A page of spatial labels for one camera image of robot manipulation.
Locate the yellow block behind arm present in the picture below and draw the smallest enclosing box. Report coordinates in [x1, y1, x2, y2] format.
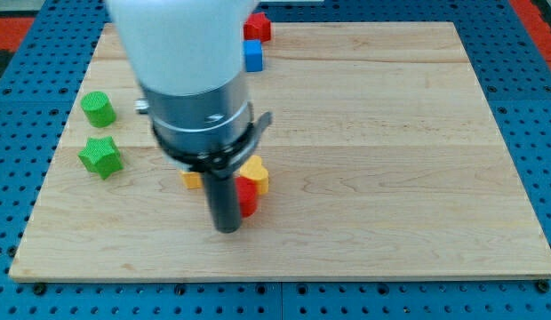
[179, 171, 203, 189]

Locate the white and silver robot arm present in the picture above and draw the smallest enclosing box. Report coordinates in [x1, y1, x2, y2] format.
[106, 0, 271, 177]

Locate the yellow heart block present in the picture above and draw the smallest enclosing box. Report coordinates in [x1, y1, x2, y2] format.
[239, 155, 269, 196]

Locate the red star block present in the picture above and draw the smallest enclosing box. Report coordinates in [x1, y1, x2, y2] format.
[244, 12, 272, 43]

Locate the green star block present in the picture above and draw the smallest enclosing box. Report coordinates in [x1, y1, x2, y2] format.
[78, 136, 124, 180]

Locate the red cylinder block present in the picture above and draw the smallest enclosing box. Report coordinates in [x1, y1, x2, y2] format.
[236, 176, 258, 218]

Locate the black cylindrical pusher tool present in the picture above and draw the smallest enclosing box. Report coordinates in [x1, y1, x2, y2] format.
[201, 172, 242, 234]

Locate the wooden board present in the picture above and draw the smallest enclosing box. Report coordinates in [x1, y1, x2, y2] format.
[10, 22, 551, 283]

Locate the blue cube block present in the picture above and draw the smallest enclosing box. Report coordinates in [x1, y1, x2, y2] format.
[244, 39, 263, 72]

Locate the green cylinder block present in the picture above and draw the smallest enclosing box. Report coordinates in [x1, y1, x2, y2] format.
[80, 91, 116, 128]

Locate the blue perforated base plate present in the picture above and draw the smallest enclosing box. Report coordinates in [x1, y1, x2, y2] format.
[0, 0, 551, 319]

